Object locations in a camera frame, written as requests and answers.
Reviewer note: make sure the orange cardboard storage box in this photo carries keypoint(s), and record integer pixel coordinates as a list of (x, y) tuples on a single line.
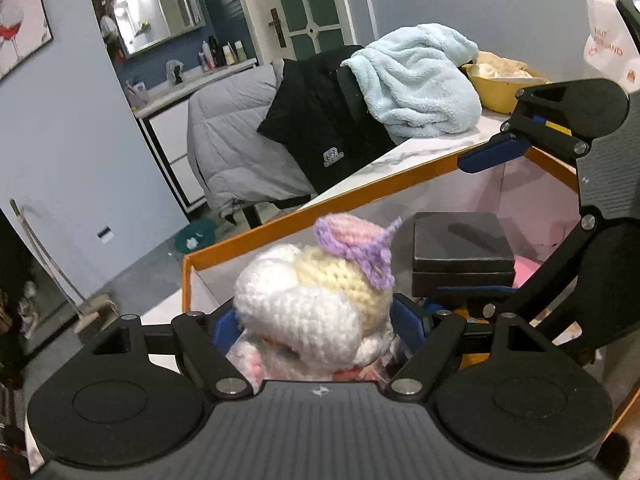
[(450, 195)]

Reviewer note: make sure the green basin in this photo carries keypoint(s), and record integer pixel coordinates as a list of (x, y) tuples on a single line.
[(195, 232)]

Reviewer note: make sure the wall mirror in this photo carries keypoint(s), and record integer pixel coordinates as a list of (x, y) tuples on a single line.
[(150, 10)]

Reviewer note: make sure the white crochet bunny toy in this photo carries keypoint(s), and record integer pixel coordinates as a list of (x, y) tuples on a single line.
[(300, 300)]

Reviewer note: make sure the light blue fleece blanket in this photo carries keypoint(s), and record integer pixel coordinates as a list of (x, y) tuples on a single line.
[(415, 75)]

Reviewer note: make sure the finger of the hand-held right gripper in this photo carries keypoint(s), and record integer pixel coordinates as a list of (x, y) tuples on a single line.
[(550, 260), (492, 154)]

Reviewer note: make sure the framed wall picture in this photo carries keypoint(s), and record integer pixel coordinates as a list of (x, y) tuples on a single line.
[(20, 20)]

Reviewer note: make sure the pink leather card wallet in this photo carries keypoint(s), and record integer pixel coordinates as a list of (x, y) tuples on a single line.
[(525, 270)]

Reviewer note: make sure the door with green glass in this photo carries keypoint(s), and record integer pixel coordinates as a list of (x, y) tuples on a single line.
[(320, 0)]

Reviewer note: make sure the white bottle with red cap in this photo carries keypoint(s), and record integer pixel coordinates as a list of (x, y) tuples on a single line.
[(205, 57)]

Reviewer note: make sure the white paper bag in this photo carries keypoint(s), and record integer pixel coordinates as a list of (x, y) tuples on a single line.
[(602, 35)]

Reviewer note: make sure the grey jewelry box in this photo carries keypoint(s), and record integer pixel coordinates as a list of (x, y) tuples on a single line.
[(460, 245)]

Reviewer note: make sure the dark bottle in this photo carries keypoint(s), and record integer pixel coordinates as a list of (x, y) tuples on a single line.
[(214, 52)]

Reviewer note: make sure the white cabinet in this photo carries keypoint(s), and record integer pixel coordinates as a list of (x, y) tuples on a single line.
[(170, 130)]

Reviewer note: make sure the broom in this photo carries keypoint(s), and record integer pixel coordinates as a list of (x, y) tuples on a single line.
[(50, 265)]

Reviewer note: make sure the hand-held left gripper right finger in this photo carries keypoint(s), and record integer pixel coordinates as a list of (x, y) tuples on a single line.
[(407, 321)]

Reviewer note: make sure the grey down jacket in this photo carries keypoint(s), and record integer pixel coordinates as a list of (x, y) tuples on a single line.
[(230, 135)]

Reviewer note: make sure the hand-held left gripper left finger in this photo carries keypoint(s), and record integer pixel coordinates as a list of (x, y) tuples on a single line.
[(223, 330)]

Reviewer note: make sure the wall socket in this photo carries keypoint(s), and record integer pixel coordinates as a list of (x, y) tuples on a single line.
[(105, 236)]

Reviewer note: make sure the yellow bowl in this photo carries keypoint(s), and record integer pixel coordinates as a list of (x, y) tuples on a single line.
[(492, 95)]

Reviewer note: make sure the black jacket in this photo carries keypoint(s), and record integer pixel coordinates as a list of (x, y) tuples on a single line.
[(320, 125)]

